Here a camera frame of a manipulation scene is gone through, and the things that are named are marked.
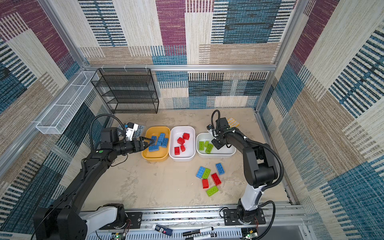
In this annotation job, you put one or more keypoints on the yellow calculator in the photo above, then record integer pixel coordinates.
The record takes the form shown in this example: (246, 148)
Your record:
(233, 123)

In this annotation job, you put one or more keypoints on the right white plastic tub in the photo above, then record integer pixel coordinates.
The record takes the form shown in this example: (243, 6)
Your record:
(223, 153)

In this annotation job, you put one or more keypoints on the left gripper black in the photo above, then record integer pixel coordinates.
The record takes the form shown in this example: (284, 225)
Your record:
(141, 144)

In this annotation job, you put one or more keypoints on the black wire mesh shelf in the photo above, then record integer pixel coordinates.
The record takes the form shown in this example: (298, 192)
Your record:
(127, 90)

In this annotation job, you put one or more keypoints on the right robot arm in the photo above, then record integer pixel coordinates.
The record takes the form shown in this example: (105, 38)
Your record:
(263, 168)

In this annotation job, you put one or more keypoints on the black white marker pen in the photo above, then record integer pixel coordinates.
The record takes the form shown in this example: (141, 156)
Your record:
(203, 237)

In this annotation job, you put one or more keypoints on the red lego brick tall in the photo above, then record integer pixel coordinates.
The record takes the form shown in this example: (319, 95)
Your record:
(186, 136)

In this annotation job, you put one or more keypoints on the yellow plastic tub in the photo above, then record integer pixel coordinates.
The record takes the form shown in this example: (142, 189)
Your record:
(157, 152)

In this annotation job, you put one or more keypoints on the light blue lego plate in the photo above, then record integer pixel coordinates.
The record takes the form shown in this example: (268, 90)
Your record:
(200, 172)

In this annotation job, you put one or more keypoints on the large red lego brick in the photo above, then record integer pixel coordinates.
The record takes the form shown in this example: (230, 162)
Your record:
(181, 141)

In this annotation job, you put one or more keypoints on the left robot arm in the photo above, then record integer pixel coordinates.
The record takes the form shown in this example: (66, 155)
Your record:
(62, 220)

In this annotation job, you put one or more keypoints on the treehouse paperback book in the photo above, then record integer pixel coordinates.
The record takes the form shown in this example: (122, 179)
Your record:
(139, 132)

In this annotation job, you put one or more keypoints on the blue marker pen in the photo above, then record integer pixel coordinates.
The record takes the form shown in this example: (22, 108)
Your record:
(163, 230)

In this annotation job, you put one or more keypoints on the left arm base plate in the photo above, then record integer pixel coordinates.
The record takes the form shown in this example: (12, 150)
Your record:
(128, 220)

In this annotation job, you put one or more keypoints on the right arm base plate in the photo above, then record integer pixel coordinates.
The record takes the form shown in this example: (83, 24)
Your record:
(233, 217)

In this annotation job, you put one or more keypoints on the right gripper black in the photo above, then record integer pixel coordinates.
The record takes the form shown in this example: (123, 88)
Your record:
(216, 144)

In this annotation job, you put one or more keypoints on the white wire wall basket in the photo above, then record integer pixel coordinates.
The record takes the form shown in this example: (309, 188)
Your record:
(59, 116)

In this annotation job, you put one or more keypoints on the white plastic tub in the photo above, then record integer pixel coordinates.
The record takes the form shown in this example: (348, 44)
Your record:
(223, 153)
(190, 145)

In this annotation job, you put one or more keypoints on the green lego plate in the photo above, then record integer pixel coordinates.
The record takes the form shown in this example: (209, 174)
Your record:
(209, 149)
(211, 191)
(201, 145)

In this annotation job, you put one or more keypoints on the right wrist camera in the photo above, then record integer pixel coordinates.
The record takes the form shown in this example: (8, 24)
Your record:
(211, 130)

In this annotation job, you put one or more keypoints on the middle white plastic tub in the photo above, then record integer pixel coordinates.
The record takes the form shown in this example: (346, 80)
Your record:
(190, 145)

